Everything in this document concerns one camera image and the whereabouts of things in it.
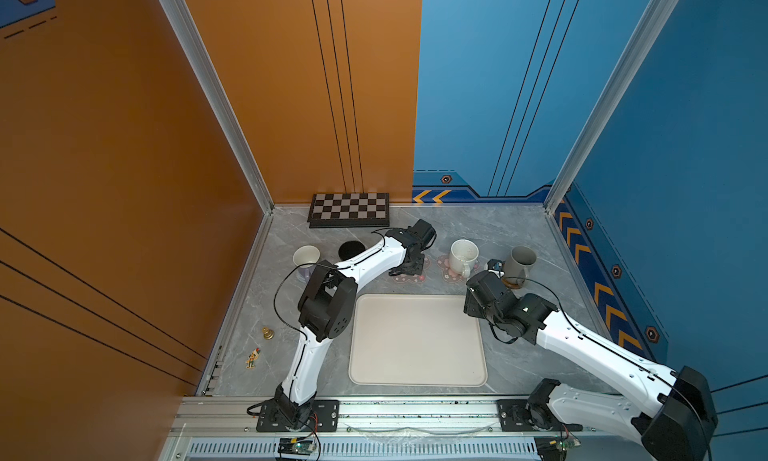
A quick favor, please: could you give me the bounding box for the pink flower coaster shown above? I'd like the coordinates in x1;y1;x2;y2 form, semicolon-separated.
438;254;479;282
392;253;431;283

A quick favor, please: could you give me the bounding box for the grey mug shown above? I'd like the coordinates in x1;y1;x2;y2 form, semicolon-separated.
503;246;537;281

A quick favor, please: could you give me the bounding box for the black mug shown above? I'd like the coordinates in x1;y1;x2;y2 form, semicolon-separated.
338;240;367;261

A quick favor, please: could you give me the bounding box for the purple mug white inside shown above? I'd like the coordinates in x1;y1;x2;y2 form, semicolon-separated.
292;245;320;281

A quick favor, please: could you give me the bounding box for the brown wooden round coaster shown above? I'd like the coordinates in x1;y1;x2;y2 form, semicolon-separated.
502;277;525;289

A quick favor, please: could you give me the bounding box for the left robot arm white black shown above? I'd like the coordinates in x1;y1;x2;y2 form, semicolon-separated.
272;226;436;430

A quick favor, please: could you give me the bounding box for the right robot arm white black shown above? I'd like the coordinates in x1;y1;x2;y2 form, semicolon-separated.
464;272;718;460

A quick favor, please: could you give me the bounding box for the beige serving tray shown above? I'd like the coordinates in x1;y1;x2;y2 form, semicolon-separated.
348;294;488;388

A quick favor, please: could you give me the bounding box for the brown white chessboard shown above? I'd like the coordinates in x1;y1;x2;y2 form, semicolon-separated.
307;193;390;229

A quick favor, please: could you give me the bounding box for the right small circuit board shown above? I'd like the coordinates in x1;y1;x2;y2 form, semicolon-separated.
534;437;582;461

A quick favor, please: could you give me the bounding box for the green circuit board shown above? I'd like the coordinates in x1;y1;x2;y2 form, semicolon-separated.
276;437;318;460

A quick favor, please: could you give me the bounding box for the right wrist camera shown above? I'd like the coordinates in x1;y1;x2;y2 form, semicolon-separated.
466;259;509;294

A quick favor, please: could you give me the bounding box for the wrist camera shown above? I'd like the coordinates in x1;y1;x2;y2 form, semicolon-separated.
466;259;509;294
399;219;437;252

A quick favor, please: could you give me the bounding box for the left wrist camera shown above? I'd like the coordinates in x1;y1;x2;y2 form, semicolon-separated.
399;219;437;252

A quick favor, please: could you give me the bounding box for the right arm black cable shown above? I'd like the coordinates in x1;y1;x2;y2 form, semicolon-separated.
521;277;712;461

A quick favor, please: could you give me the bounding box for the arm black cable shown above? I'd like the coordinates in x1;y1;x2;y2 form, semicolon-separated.
521;277;712;461
272;226;397;342

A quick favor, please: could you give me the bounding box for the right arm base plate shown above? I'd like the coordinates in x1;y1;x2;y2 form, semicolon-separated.
496;399;584;432

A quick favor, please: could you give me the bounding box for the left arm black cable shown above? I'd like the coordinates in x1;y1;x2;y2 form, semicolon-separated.
272;226;397;342

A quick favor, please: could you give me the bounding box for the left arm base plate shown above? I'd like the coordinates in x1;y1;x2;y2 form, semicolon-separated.
256;399;340;433

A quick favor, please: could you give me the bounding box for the aluminium rail frame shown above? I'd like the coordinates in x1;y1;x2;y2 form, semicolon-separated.
158;395;650;460

